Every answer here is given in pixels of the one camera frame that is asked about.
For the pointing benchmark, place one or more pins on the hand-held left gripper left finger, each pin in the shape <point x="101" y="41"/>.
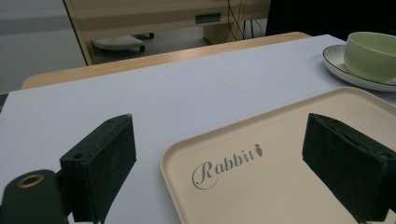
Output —
<point x="102" y="165"/>

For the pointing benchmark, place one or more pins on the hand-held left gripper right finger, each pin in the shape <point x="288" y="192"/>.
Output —
<point x="348" y="168"/>

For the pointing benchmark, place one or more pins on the white saucer with dark rim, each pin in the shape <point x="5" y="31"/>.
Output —
<point x="337" y="67"/>

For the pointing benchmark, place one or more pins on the light green cup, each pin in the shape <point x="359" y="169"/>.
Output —
<point x="370" y="56"/>

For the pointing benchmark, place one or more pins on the beige plastic tray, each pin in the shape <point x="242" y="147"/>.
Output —
<point x="280" y="174"/>

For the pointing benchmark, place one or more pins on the grey chair base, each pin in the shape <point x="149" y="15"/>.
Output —
<point x="120" y="43"/>

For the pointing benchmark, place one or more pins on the wooden desk with drawer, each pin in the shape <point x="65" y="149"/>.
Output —
<point x="146" y="15"/>

